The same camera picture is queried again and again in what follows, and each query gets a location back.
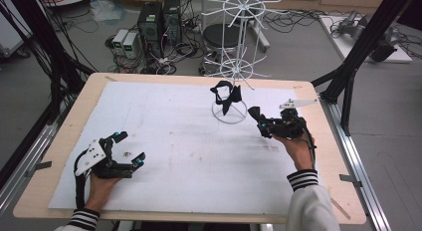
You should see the person's right hand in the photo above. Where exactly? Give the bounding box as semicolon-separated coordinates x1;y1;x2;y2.
272;132;317;172

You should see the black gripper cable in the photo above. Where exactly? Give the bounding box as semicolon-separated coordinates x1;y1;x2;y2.
73;150;90;211
298;118;318;171

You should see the black metal frame post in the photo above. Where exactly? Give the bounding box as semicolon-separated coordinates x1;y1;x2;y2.
0;0;97;126
311;0;422;137

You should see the black bow tie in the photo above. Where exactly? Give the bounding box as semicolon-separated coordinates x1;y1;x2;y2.
222;85;243;117
209;80;238;106

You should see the tangle of black floor cables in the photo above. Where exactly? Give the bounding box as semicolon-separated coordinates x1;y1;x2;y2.
105;21;205;76

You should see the grey metal table clamp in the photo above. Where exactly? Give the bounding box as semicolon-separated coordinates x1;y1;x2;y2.
25;160;54;178
338;173;363;189

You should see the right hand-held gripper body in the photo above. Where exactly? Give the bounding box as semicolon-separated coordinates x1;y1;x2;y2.
264;98;319;141

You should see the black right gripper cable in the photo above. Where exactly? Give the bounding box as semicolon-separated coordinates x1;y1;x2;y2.
298;118;318;171

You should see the grey device on platform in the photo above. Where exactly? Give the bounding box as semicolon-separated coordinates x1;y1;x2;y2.
337;10;370;42

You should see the white foam mat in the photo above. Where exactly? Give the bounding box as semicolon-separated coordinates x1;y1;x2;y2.
48;81;324;216

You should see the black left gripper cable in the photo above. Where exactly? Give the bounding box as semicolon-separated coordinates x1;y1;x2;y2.
73;150;90;211

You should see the clear plastic bag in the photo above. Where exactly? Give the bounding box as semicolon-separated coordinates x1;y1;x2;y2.
89;0;127;27

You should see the white floor platform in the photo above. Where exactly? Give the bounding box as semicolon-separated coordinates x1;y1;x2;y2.
318;14;414;65

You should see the white table leg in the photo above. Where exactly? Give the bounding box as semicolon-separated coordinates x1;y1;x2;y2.
247;16;272;54

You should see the white power supply unit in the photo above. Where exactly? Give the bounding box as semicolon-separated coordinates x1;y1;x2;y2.
121;31;140;60
111;28;130;56

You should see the bundle of black cables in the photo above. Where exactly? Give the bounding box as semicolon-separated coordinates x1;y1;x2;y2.
264;7;336;35

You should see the round white table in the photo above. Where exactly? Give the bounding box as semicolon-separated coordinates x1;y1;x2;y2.
42;0;100;8

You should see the black round stool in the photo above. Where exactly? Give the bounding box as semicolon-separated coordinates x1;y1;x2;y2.
198;22;249;77

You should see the white cabinet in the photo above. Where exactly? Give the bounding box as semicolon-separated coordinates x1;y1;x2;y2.
0;0;33;59

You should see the aluminium rail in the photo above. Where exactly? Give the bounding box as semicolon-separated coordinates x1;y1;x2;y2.
318;94;393;231
0;101;73;219

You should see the black device on platform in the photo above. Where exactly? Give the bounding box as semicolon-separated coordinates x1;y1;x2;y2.
368;26;400;63

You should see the large black computer tower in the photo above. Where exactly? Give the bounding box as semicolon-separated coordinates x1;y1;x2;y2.
136;1;164;59

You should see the white wire display rack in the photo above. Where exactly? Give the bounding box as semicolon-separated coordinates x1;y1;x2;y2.
200;0;291;125

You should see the thin wooden strip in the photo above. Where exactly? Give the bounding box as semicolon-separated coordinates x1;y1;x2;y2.
330;196;352;221

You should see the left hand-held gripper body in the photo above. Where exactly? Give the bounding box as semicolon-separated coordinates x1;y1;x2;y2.
74;136;134;180

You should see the person's left hand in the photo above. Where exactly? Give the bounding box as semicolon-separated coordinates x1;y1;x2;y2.
84;172;122;212

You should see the slim black computer tower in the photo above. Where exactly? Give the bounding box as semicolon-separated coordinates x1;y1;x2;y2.
161;0;183;47

